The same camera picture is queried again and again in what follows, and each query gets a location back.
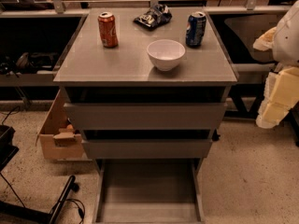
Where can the orange coke can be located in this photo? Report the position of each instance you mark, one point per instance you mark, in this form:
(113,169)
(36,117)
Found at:
(107,29)

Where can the open bottom drawer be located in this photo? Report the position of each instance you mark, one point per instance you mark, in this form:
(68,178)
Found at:
(148,192)

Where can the grey drawer cabinet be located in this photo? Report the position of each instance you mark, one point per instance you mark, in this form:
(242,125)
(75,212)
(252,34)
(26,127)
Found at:
(92,74)

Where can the cardboard box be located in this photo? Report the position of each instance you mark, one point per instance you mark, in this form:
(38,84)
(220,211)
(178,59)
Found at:
(57,137)

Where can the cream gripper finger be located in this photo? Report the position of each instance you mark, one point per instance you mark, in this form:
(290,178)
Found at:
(265,41)

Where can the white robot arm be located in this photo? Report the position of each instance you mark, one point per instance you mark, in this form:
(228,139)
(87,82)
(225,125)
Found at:
(286,40)

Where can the blue pepsi can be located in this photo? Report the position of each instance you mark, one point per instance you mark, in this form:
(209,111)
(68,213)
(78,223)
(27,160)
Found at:
(195,29)

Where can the middle drawer front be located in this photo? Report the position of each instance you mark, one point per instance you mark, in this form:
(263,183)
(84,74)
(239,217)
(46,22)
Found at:
(147,149)

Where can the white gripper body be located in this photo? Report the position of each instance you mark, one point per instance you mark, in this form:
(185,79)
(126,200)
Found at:
(287,42)

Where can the crumpled chip bag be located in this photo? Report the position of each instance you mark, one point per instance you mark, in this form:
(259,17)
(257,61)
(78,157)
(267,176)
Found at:
(156,16)

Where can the white bowl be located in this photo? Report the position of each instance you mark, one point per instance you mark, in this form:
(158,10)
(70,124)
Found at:
(165,54)

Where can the top drawer front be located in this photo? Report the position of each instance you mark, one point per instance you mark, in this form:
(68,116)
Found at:
(145,116)

